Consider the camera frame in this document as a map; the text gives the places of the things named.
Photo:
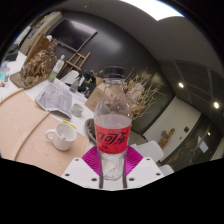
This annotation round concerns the wooden easel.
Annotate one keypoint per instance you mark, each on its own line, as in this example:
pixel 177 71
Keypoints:
pixel 75 63

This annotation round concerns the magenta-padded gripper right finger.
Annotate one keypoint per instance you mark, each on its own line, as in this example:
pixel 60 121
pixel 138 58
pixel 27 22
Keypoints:
pixel 146 171

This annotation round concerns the clear red-labelled drink bottle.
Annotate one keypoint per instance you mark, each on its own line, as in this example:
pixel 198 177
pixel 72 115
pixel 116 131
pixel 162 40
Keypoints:
pixel 112 133

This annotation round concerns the white mug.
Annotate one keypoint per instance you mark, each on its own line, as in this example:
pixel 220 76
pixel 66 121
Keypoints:
pixel 61 140

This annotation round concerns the white cabinet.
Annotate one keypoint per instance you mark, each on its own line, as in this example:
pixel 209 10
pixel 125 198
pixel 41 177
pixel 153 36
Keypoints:
pixel 40 28

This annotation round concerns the dried plant in grey pot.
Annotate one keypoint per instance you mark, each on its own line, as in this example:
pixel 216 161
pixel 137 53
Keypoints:
pixel 143 96

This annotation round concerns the round ceiling spotlight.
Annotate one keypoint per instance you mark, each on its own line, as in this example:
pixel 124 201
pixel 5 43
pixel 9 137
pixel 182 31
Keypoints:
pixel 181 85
pixel 216 105

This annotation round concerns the black wall screen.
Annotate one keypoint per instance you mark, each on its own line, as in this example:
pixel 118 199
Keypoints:
pixel 73 33

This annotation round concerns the small white cup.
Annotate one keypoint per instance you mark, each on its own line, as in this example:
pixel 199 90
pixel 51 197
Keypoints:
pixel 77 110

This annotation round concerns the open newspaper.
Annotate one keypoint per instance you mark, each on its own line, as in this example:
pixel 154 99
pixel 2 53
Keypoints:
pixel 55 98

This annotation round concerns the carved wooden figure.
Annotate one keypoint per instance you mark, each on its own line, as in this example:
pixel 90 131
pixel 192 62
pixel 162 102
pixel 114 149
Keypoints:
pixel 166 137

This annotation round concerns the teal book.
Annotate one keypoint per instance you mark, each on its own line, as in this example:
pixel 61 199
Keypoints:
pixel 3 71

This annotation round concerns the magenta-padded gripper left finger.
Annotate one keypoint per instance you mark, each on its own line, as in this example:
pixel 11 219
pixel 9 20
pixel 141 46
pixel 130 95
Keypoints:
pixel 78 171

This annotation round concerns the light wooden board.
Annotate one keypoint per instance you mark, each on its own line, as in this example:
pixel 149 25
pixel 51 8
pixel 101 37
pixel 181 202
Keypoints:
pixel 20 123

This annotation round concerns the grey plant saucer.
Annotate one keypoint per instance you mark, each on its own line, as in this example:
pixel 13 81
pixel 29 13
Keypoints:
pixel 87 130

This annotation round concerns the yellow packet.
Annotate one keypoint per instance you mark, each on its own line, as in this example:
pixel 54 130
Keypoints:
pixel 68 123

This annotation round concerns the long ceiling light strip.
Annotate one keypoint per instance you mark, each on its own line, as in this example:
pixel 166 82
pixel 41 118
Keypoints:
pixel 156 8

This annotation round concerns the green-labelled white bottle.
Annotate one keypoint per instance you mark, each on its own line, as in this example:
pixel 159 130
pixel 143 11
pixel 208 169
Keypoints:
pixel 56 68

